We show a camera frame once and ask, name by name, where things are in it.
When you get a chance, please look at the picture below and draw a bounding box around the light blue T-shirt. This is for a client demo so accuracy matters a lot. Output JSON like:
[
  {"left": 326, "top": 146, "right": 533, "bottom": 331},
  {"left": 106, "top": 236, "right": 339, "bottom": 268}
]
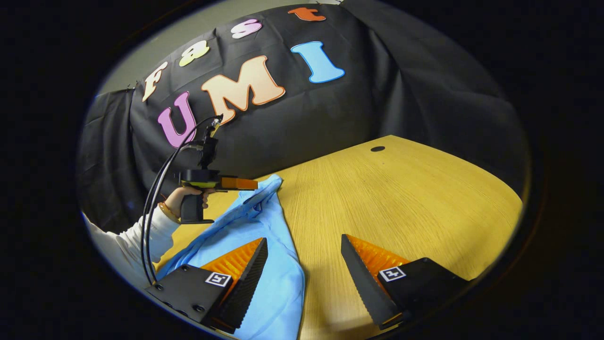
[{"left": 156, "top": 174, "right": 306, "bottom": 340}]

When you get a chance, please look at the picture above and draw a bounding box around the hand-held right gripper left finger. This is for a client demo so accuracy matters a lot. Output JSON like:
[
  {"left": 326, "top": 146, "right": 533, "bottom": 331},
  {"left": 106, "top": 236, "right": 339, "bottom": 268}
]
[{"left": 145, "top": 237, "right": 268, "bottom": 334}]

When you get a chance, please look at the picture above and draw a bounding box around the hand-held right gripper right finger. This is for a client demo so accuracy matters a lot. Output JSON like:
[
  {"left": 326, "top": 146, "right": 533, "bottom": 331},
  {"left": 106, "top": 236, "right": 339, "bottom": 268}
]
[{"left": 341, "top": 234, "right": 470, "bottom": 331}]

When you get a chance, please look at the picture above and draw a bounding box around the orange bracelet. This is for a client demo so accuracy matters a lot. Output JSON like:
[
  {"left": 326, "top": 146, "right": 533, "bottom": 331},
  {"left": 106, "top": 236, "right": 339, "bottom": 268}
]
[{"left": 158, "top": 202, "right": 181, "bottom": 223}]

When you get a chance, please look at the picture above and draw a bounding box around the black backdrop cloth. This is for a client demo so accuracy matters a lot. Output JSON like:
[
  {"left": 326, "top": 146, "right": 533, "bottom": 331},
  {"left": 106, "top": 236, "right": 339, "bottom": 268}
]
[{"left": 78, "top": 0, "right": 531, "bottom": 234}]

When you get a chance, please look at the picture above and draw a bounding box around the black cable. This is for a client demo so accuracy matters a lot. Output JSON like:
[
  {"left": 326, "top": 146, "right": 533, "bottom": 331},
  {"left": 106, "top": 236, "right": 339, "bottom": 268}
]
[
  {"left": 145, "top": 118, "right": 220, "bottom": 286},
  {"left": 140, "top": 115, "right": 223, "bottom": 286}
]

